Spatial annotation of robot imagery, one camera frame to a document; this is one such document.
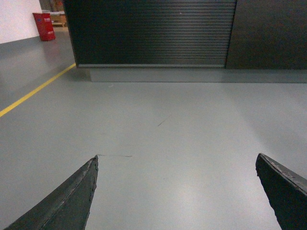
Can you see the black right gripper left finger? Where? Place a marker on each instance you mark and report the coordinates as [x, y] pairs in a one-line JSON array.
[[65, 208]]

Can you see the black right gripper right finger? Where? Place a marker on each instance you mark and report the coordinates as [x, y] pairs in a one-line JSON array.
[[286, 192]]

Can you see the black checkout counter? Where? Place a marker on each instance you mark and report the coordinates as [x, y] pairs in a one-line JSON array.
[[231, 34]]

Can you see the red box on floor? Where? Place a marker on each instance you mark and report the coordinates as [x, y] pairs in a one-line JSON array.
[[44, 26]]

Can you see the wooden pallet with boxes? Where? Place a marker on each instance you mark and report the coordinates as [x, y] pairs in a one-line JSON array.
[[58, 17]]

